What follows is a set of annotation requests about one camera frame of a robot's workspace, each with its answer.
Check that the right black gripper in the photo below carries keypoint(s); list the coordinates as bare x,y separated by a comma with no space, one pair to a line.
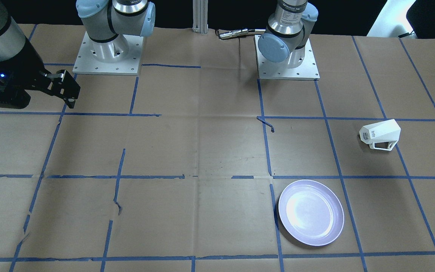
30,65

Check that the white faceted cup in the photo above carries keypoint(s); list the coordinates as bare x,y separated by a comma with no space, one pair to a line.
381,135

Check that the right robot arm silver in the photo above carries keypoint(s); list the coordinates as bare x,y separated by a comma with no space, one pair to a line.
106,23

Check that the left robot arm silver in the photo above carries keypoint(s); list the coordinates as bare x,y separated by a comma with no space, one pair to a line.
290,25

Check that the lavender plate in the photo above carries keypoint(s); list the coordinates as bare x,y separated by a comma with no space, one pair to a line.
311,212

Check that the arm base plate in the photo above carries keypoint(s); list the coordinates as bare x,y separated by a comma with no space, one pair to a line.
121,56
300,65

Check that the aluminium profile post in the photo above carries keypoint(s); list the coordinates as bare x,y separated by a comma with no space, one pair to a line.
200,17

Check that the silver cable connector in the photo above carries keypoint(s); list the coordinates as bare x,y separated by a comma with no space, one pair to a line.
238,33

